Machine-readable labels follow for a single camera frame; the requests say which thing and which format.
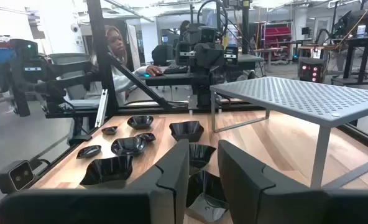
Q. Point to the light blue-grey chair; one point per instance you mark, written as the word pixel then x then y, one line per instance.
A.
pixel 67 59

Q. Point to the black keyboard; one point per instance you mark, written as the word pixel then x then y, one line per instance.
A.
pixel 175 70

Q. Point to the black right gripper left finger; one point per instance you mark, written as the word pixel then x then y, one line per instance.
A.
pixel 168 180

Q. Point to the red storage rack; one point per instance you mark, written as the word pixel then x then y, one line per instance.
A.
pixel 277 32

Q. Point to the computer with red lights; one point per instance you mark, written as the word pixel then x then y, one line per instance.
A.
pixel 310 70

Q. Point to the person's hand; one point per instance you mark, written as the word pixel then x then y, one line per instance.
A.
pixel 154 71

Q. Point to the black standing desk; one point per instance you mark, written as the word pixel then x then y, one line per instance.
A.
pixel 358 41

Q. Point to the black teardrop mini plate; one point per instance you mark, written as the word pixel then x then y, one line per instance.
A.
pixel 109 130
pixel 89 151
pixel 149 136

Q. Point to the grey perforated metal shelf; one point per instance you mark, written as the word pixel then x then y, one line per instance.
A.
pixel 296 99

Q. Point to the silver aluminium bracket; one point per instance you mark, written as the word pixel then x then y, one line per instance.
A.
pixel 102 107

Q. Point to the computer mouse with blue light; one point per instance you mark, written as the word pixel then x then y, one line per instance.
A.
pixel 146 75

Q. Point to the black table-level camera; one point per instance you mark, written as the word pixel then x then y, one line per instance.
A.
pixel 16 176

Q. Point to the person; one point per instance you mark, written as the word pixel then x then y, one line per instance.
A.
pixel 184 28
pixel 117 46

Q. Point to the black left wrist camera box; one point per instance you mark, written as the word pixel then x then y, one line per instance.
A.
pixel 207 34

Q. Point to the black wavy square mini plate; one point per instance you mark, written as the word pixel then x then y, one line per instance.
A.
pixel 199 155
pixel 107 172
pixel 204 199
pixel 186 132

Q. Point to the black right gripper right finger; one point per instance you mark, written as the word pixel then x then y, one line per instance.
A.
pixel 243 180

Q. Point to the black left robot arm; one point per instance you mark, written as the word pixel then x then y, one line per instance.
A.
pixel 202 90

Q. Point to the white dome security camera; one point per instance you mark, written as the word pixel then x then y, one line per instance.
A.
pixel 74 28

